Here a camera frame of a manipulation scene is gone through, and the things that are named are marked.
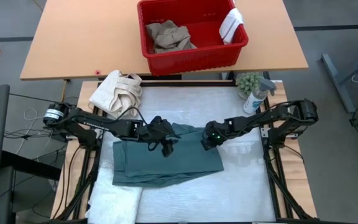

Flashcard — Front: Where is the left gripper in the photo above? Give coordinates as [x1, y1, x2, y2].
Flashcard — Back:
[138, 115, 181, 158]

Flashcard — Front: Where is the black side desk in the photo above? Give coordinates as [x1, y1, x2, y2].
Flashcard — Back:
[0, 149, 62, 182]

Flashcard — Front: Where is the white lace top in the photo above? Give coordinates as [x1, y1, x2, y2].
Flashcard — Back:
[85, 160, 144, 224]

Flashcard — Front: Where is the teal grey garment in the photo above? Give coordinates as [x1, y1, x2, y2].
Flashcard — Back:
[112, 123, 225, 188]

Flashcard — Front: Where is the clear spray bottle black trigger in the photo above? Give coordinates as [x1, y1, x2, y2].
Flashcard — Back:
[242, 78, 278, 115]

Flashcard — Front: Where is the grey metal table leg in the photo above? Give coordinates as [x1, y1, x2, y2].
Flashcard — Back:
[321, 53, 358, 114]

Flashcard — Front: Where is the red plastic laundry bin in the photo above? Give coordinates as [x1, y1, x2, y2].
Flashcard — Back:
[137, 0, 250, 77]

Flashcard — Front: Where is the black aluminium frame rail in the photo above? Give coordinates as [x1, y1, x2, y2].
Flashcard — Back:
[98, 80, 236, 88]
[50, 105, 109, 222]
[255, 96, 318, 222]

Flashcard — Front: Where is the yellow floor cable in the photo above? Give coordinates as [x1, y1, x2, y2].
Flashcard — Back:
[60, 79, 70, 103]

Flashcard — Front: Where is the beige folded cloth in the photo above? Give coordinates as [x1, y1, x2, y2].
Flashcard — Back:
[88, 70, 143, 119]

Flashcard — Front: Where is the small white cloth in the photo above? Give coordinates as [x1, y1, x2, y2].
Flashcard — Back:
[218, 7, 246, 45]

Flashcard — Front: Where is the khaki crumpled garment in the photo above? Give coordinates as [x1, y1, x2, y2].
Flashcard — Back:
[145, 20, 198, 54]

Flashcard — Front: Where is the green potted plant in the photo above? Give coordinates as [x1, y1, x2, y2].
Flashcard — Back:
[235, 72, 264, 100]

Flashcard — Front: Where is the tan wooden desk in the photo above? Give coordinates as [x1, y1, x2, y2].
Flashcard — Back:
[19, 0, 310, 80]

